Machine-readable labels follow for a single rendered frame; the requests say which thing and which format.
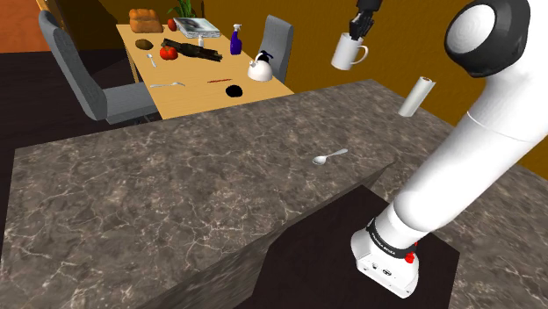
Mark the dark robot stand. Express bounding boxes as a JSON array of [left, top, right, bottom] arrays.
[[233, 184, 461, 309]]

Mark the silver spoon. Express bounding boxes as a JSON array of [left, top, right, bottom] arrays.
[[312, 147, 350, 167]]

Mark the white mug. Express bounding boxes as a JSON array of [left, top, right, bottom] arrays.
[[330, 32, 370, 72]]

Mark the white paper towel roll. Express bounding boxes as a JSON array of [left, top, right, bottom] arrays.
[[398, 75, 436, 118]]

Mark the grey chair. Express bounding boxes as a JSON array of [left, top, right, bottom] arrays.
[[38, 9, 162, 126], [258, 14, 295, 85]]

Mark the wooden dining table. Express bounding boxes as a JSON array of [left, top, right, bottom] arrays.
[[116, 0, 296, 121]]

